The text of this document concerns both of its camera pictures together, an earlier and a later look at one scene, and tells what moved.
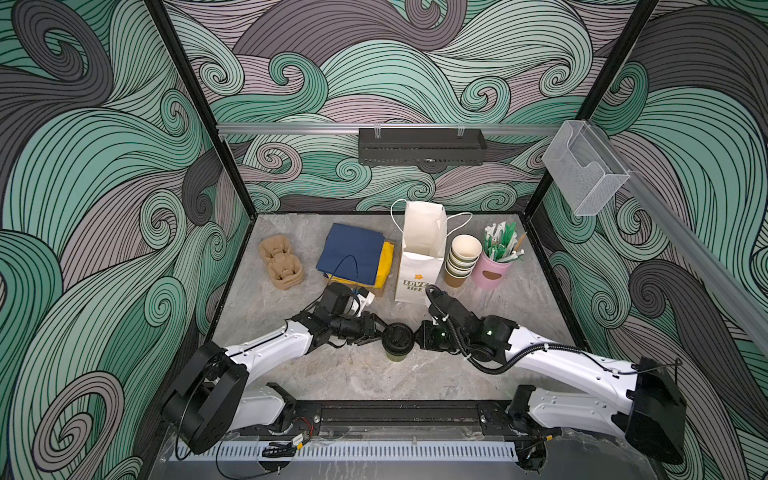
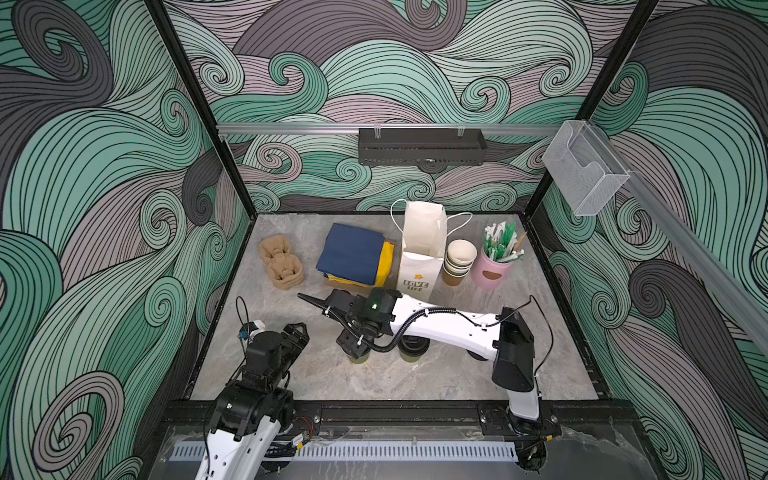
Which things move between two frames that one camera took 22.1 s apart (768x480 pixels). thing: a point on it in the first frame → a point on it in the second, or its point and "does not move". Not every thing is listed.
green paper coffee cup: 396,358 → 409,359
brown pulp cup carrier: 285,270 does not move
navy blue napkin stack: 352,252 does not move
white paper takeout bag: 422,252 does not move
